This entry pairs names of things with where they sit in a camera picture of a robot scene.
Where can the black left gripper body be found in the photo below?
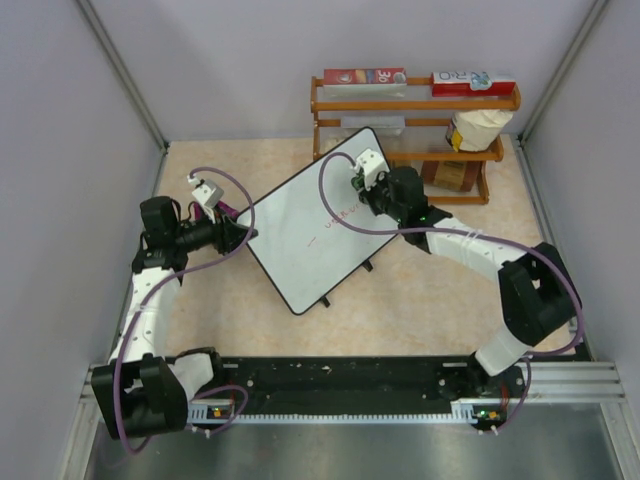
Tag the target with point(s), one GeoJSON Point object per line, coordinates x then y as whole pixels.
{"type": "Point", "coordinates": [197, 235]}

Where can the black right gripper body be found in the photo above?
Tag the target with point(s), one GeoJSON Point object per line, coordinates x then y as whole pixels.
{"type": "Point", "coordinates": [380, 202]}

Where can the black-framed whiteboard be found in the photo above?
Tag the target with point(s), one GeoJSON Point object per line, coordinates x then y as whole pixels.
{"type": "Point", "coordinates": [304, 252]}

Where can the green bone-shaped whiteboard eraser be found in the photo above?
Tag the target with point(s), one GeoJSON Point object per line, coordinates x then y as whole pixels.
{"type": "Point", "coordinates": [357, 182]}

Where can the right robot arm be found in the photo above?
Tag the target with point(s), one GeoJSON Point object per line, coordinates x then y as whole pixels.
{"type": "Point", "coordinates": [537, 295]}

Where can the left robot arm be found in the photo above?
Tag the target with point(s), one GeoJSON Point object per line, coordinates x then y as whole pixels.
{"type": "Point", "coordinates": [142, 391]}

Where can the purple snack package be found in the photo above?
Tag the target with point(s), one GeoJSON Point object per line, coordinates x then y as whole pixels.
{"type": "Point", "coordinates": [221, 209]}

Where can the orange wooden shelf rack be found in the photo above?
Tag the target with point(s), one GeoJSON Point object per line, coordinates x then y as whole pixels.
{"type": "Point", "coordinates": [422, 115]}

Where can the clear plastic box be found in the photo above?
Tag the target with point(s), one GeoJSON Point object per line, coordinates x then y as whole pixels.
{"type": "Point", "coordinates": [384, 125]}

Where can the white paper bag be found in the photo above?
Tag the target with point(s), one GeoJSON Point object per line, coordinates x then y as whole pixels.
{"type": "Point", "coordinates": [475, 130]}

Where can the red foil wrap box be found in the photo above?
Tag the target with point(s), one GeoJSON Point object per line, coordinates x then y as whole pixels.
{"type": "Point", "coordinates": [365, 76]}

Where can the red white toothpaste box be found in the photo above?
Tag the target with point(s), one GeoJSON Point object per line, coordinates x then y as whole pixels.
{"type": "Point", "coordinates": [471, 84]}

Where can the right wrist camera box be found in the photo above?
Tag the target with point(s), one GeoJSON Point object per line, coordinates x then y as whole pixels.
{"type": "Point", "coordinates": [372, 165]}

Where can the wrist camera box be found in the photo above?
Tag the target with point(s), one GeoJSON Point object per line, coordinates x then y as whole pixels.
{"type": "Point", "coordinates": [205, 192]}
{"type": "Point", "coordinates": [372, 165]}

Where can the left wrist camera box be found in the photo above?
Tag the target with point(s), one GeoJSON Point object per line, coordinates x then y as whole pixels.
{"type": "Point", "coordinates": [205, 192]}

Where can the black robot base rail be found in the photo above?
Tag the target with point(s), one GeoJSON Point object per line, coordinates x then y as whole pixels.
{"type": "Point", "coordinates": [447, 377]}

